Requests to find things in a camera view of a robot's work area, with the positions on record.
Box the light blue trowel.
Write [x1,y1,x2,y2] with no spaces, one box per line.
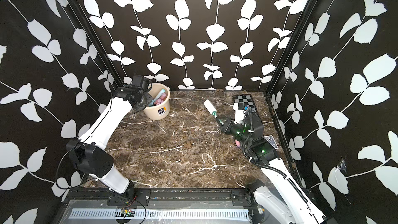
[150,89,166,106]

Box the white perforated cable tray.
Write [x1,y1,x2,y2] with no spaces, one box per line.
[67,208,250,221]

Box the cream plastic bucket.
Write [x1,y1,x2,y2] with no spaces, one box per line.
[143,83,171,120]

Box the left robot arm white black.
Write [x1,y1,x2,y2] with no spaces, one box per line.
[66,75,153,196]

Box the green white scrub brush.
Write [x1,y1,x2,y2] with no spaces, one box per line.
[204,100,224,125]

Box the black front rail base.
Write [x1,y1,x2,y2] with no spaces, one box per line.
[66,186,316,207]

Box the purple square trowel front row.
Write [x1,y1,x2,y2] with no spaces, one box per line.
[154,93,167,105]

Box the playing card deck box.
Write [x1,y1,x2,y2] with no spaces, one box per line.
[264,135,278,150]

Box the black white checkerboard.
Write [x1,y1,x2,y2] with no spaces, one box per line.
[232,94,257,112]

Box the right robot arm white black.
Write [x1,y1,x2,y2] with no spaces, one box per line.
[212,108,329,224]

